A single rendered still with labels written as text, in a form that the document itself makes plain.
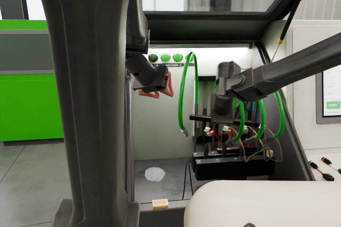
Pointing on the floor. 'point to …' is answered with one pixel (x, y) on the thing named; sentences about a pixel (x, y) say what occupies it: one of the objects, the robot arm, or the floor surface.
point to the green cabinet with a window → (28, 85)
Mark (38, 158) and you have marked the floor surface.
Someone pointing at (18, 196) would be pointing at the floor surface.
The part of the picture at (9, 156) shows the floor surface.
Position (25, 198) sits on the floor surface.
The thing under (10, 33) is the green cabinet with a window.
